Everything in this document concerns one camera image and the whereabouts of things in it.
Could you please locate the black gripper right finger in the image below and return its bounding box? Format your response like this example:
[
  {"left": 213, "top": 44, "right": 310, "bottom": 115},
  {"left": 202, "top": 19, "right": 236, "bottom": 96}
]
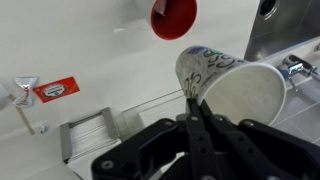
[{"left": 199, "top": 99, "right": 320, "bottom": 180}]

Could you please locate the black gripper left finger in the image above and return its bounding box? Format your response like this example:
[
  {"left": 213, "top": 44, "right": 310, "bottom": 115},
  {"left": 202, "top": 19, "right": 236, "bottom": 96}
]
[{"left": 91, "top": 97, "right": 222, "bottom": 180}]

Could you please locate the patterned paper cup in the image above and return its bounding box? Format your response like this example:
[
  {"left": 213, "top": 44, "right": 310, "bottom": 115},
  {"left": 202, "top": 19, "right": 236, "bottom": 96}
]
[{"left": 174, "top": 45, "right": 288, "bottom": 127}]

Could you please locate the chrome sink faucet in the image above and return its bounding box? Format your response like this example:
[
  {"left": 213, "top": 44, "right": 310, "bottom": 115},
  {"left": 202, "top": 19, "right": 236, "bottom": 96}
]
[{"left": 282, "top": 54, "right": 320, "bottom": 92}]

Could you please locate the small silver foil scrap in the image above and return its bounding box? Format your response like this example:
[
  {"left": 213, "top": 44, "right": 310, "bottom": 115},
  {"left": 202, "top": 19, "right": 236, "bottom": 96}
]
[{"left": 39, "top": 122, "right": 51, "bottom": 135}]

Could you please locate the red ketchup packet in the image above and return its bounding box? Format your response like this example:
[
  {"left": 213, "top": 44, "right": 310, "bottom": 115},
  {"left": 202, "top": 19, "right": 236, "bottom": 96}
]
[{"left": 32, "top": 76, "right": 81, "bottom": 104}]

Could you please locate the steel sink basin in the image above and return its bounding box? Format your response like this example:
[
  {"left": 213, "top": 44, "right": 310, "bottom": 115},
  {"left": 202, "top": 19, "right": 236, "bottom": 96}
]
[{"left": 244, "top": 0, "right": 320, "bottom": 63}]

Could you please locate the wooden stirrer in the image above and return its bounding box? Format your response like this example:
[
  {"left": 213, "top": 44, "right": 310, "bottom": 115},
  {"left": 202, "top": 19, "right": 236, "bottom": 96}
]
[{"left": 7, "top": 94, "right": 36, "bottom": 136}]

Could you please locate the silver foil packet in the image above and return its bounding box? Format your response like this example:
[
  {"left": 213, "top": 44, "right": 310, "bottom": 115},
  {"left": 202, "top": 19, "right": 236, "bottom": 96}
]
[{"left": 12, "top": 76, "right": 40, "bottom": 110}]

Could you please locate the white mug red handle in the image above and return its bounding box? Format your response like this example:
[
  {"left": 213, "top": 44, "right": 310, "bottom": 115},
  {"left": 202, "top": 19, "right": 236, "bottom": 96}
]
[{"left": 134, "top": 0, "right": 198, "bottom": 41}]

